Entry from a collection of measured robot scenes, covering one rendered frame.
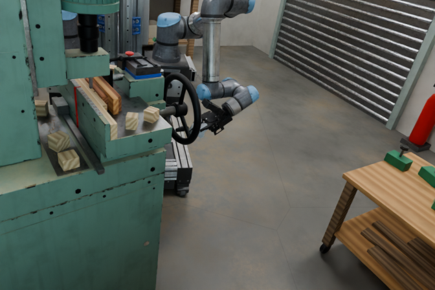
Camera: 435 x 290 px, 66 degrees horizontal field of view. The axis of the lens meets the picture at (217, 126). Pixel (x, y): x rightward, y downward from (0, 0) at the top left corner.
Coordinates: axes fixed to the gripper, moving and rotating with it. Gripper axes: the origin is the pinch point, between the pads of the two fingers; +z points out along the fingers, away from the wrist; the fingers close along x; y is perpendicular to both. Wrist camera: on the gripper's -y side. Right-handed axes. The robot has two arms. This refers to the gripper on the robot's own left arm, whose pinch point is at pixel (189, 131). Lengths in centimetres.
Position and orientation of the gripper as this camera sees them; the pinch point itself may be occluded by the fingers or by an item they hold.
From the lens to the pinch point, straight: 143.3
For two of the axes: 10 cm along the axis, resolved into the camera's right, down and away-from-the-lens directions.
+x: -5.3, -5.0, 6.8
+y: 2.6, 6.6, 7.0
